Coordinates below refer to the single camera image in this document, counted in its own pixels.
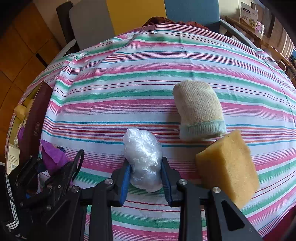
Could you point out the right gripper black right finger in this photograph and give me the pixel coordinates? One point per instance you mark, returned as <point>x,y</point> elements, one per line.
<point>170,178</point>

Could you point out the gold open box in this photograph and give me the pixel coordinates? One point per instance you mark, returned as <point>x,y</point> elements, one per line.
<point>33,123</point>

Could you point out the purple snack packet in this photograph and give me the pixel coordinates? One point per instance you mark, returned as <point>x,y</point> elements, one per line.
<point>19,135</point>
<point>53,157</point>

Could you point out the grey yellow blue headboard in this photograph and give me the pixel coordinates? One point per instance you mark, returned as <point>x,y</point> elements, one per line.
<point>96,21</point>

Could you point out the dark red blanket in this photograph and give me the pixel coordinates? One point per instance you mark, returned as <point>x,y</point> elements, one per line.
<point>161,20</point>

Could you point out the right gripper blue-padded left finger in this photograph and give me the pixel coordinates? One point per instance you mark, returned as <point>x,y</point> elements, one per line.
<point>123,182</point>

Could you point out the rolled beige sock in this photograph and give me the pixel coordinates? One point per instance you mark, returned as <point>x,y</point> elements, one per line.
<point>200,111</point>

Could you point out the striped pink green bedsheet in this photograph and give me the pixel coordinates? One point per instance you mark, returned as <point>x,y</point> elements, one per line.
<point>127,82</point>

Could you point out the wooden side desk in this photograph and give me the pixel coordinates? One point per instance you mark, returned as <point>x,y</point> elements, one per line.
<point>282,58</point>

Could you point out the white product box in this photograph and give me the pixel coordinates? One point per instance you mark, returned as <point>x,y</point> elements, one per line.
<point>248,15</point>

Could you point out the yellow sponge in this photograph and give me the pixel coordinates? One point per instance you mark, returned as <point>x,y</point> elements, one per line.
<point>227,164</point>
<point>22,111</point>

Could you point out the wooden wardrobe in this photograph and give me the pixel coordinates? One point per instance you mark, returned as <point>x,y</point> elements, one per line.
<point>27,48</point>

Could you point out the white ointment carton box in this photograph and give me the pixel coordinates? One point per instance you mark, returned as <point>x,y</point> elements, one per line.
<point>12,158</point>

